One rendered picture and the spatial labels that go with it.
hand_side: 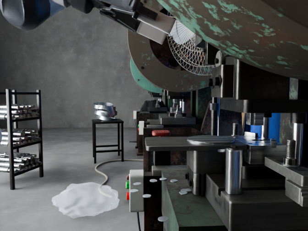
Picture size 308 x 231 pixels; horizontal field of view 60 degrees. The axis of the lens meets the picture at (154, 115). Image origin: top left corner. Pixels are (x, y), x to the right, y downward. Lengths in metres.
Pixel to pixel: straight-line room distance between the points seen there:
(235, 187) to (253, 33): 0.33
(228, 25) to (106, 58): 7.11
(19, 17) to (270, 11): 0.54
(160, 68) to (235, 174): 1.55
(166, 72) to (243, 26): 1.73
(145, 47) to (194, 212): 1.58
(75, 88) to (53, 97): 0.65
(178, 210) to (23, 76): 7.45
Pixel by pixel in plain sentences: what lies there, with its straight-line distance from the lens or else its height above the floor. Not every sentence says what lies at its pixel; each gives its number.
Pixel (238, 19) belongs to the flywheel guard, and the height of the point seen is 0.98.
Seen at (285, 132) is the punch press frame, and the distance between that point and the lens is 0.99.
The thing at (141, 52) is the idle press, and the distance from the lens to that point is 2.04.
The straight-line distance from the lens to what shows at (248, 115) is 0.75.
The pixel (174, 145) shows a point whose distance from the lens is 0.65.
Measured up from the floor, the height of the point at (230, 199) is 0.70.
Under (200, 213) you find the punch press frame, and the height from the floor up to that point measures 0.64.
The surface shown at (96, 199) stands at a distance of 2.09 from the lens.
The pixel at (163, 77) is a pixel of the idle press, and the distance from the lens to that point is 2.02.
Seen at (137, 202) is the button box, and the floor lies 0.53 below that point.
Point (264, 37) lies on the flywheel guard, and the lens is 0.32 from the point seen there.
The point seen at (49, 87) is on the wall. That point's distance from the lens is 7.67.
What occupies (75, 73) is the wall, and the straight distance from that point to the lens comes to 7.50.
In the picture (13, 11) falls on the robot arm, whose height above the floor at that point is 1.08.
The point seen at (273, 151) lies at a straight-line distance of 0.71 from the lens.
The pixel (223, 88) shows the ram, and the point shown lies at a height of 0.92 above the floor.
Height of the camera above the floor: 0.90
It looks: 5 degrees down
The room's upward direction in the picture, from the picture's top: straight up
